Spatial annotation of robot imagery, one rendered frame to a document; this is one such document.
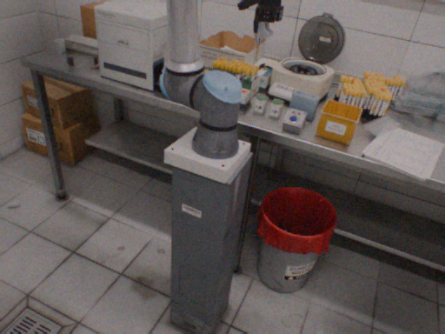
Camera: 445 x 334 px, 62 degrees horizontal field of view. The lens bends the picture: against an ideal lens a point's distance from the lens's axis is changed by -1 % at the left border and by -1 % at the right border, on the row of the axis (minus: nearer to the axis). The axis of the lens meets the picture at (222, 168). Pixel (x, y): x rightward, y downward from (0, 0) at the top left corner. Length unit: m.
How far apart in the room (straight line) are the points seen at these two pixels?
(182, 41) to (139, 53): 0.53
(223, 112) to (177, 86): 0.17
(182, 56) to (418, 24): 1.14
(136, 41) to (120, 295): 1.15
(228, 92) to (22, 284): 1.43
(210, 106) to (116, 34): 0.69
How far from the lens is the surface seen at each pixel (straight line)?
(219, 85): 1.06
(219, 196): 1.15
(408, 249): 2.06
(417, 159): 1.46
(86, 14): 2.22
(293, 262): 1.77
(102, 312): 1.88
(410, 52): 1.94
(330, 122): 1.40
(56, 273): 2.07
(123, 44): 1.65
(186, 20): 1.08
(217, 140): 1.11
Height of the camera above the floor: 1.55
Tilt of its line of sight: 35 degrees down
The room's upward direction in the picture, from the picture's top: 6 degrees clockwise
